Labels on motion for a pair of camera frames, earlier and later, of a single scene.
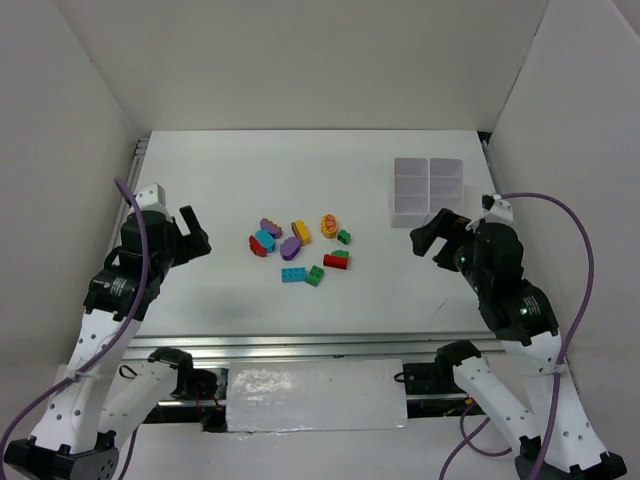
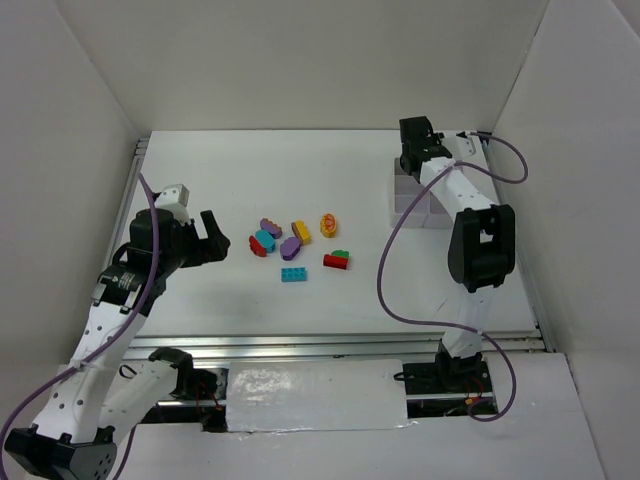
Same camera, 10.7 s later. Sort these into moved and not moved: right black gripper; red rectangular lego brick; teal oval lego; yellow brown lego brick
Moved: right black gripper
Not moved: teal oval lego; red rectangular lego brick; yellow brown lego brick
